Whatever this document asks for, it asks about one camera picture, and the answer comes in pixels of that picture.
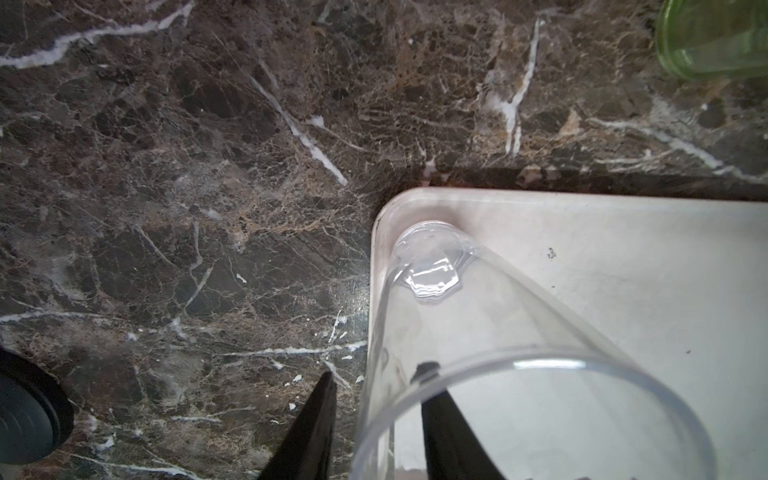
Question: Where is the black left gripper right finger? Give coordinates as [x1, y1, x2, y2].
[421, 389, 504, 479]

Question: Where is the white plastic tray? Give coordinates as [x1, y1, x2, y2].
[370, 188, 767, 479]

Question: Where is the clear tall plastic tumbler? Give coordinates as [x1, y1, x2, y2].
[351, 221, 717, 479]

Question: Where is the black round microphone stand base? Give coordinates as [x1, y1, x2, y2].
[1, 349, 74, 465]

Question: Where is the short green tumbler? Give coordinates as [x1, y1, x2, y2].
[655, 0, 767, 80]

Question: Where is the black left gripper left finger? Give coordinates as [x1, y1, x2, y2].
[259, 371, 338, 480]

